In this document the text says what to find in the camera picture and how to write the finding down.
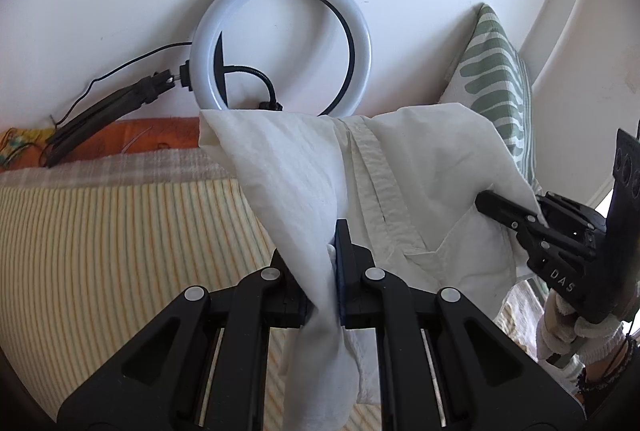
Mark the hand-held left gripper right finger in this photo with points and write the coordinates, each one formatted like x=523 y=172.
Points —
x=342 y=261

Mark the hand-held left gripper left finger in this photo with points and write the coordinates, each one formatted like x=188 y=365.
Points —
x=285 y=296

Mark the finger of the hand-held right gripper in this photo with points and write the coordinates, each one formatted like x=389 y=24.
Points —
x=505 y=208

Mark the white shirt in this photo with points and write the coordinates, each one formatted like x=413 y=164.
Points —
x=300 y=171

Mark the person's right forearm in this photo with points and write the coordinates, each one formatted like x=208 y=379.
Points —
x=617 y=368

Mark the person's right hand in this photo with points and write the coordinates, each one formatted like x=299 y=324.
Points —
x=595 y=336

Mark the green patterned pillow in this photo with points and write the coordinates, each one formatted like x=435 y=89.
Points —
x=495 y=76

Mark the yellow striped blanket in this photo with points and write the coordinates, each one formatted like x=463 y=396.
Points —
x=125 y=236

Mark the orange patterned bed sheet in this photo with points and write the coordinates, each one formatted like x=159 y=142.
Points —
x=150 y=133

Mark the beige plaid bed sheet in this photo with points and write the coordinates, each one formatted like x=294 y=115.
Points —
x=100 y=166

